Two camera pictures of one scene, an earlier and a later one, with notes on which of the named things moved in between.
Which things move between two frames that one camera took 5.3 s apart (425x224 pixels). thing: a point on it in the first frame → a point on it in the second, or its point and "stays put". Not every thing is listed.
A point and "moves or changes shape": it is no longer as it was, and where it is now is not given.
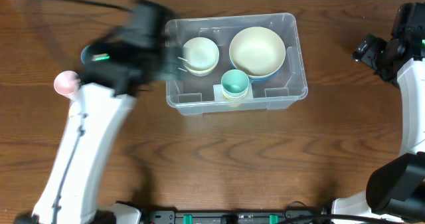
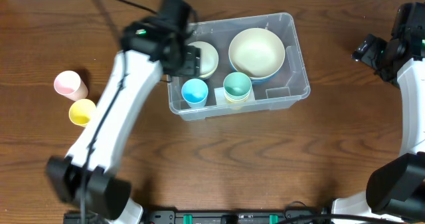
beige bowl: (257, 52) stays put
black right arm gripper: (372, 57) stays put
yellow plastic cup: (234, 103) moves or changes shape
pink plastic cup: (66, 82) stays put
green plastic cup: (235, 83) stays put
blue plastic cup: (84, 53) → (194, 92)
